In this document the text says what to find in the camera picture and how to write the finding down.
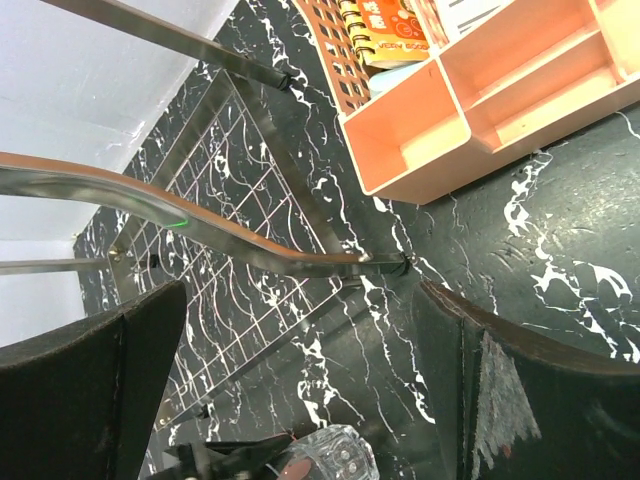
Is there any steel two-tier dish rack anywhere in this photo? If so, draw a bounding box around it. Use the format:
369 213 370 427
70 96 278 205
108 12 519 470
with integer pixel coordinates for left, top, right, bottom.
0 0 411 434

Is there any white medicine box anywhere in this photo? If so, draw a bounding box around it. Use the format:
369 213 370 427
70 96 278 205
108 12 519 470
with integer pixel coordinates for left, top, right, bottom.
424 0 516 49

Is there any orange plastic file organizer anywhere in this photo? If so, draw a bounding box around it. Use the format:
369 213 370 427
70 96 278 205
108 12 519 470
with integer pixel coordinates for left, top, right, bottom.
292 0 640 206

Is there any yellow striped box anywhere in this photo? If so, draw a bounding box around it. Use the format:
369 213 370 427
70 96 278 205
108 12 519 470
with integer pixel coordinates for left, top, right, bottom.
338 0 430 69

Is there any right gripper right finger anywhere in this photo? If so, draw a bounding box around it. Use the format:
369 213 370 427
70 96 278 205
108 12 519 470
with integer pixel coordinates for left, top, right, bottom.
412 281 639 479

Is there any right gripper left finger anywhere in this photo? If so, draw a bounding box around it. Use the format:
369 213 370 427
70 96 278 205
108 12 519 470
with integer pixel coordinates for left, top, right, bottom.
1 281 188 479

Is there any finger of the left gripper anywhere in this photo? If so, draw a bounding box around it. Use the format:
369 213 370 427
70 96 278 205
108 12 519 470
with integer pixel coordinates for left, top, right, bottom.
159 433 290 479

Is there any clear glass cup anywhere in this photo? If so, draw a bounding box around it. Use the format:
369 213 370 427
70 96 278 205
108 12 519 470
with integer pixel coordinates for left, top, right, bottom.
269 424 380 480

